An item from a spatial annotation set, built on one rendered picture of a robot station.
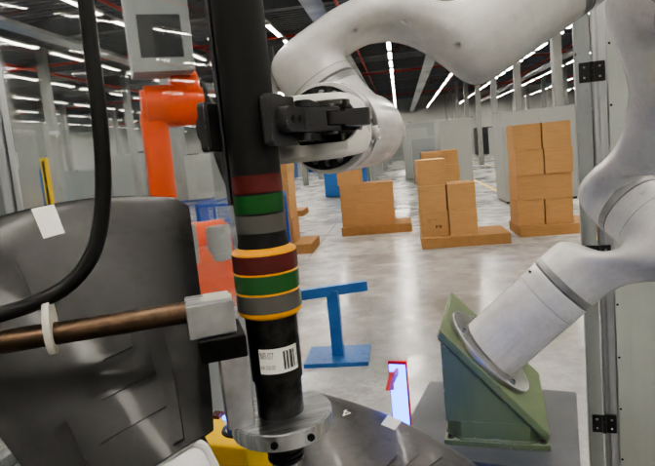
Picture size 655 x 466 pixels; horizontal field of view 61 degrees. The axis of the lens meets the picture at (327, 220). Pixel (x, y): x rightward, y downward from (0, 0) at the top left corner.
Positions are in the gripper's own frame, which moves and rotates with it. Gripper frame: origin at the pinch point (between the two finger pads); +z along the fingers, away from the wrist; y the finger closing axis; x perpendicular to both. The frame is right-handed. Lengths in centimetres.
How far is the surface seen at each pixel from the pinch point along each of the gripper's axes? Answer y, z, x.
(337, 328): 110, -328, -123
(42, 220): 19.5, -1.0, -5.5
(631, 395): -50, -179, -97
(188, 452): 4.9, 3.9, -21.0
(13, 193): 70, -44, -4
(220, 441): 26, -33, -42
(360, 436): 0.3, -18.5, -31.3
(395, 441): -3.0, -19.9, -32.3
